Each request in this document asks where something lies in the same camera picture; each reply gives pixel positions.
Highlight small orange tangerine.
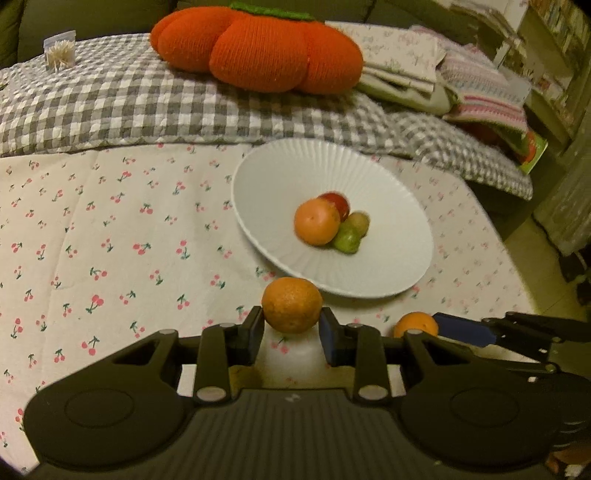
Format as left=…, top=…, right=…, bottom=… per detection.
left=393, top=312, right=439, bottom=338

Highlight green elongated fruit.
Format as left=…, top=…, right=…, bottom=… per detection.
left=332, top=222, right=362, bottom=255

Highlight small yellow-green fruit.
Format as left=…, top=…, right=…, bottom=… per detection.
left=344, top=211, right=370, bottom=238

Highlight red tomato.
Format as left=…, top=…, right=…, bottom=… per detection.
left=320, top=191, right=349, bottom=222

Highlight cherry print tablecloth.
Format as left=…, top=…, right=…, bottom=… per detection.
left=1, top=144, right=535, bottom=472

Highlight white ribbed plate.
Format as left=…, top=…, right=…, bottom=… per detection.
left=231, top=139, right=434, bottom=299

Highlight green red book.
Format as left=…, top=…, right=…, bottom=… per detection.
left=517, top=129, right=548, bottom=175

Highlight striped pink knit blanket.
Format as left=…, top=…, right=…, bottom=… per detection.
left=411, top=25, right=528, bottom=134

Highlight folded floral beige sheets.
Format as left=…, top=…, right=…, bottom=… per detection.
left=329, top=22, right=454, bottom=116

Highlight grey checked blanket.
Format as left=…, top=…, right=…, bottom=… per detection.
left=1, top=34, right=533, bottom=200

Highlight shelf with clutter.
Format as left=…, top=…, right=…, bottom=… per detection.
left=449, top=1, right=590, bottom=154

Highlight orange pumpkin cushion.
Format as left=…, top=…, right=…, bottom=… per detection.
left=149, top=2, right=363, bottom=95

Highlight clear cotton swab box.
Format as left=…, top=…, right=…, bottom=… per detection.
left=43, top=30, right=76, bottom=72

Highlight dark green sofa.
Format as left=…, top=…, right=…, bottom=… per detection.
left=1, top=0, right=473, bottom=68

